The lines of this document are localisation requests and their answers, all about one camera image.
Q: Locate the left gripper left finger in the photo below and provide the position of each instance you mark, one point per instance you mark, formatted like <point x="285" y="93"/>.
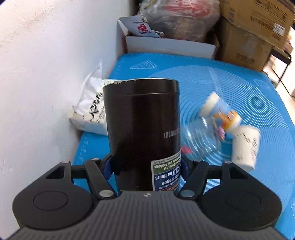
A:
<point x="98" y="172"/>

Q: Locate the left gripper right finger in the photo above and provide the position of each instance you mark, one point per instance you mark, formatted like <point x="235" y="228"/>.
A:
<point x="195" y="176"/>

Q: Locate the black thermos bottle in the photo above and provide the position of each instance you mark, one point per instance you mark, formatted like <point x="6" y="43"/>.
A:
<point x="143" y="126"/>

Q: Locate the white calligraphy paper cup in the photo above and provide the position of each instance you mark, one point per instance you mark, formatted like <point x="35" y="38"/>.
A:
<point x="245" y="147"/>

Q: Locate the blue orange paper cup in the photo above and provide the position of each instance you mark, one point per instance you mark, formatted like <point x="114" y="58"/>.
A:
<point x="227" y="118"/>

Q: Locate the clear glass jar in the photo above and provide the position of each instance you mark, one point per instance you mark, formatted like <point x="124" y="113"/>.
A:
<point x="201" y="137"/>

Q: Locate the white tissue pack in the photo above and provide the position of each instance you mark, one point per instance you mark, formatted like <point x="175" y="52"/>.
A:
<point x="88" y="114"/>

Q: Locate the blue silicone baking mat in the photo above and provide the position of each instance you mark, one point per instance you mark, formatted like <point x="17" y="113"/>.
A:
<point x="249" y="93"/>

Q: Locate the white open box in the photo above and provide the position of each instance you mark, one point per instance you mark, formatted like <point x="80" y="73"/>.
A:
<point x="140" y="38"/>

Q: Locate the lower cardboard box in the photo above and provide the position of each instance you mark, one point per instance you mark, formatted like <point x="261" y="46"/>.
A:
<point x="240" y="47"/>

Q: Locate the cardboard box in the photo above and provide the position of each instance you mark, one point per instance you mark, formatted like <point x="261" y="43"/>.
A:
<point x="267" y="19"/>
<point x="240" y="47"/>

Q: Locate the black metal chair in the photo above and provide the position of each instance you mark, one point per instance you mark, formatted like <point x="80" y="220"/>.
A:
<point x="278" y="69"/>

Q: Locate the clear plastic bag red contents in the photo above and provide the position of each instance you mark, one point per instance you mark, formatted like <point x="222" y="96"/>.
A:
<point x="182" y="20"/>

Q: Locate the upper cardboard box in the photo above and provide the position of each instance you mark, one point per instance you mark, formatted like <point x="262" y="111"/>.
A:
<point x="267" y="19"/>

